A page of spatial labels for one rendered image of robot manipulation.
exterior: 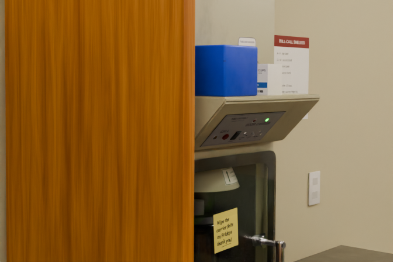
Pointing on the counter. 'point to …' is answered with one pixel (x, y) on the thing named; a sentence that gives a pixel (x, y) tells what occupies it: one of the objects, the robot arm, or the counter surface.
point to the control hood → (202, 104)
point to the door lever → (275, 247)
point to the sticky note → (226, 230)
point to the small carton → (269, 79)
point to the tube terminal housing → (228, 3)
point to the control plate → (235, 120)
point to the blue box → (226, 71)
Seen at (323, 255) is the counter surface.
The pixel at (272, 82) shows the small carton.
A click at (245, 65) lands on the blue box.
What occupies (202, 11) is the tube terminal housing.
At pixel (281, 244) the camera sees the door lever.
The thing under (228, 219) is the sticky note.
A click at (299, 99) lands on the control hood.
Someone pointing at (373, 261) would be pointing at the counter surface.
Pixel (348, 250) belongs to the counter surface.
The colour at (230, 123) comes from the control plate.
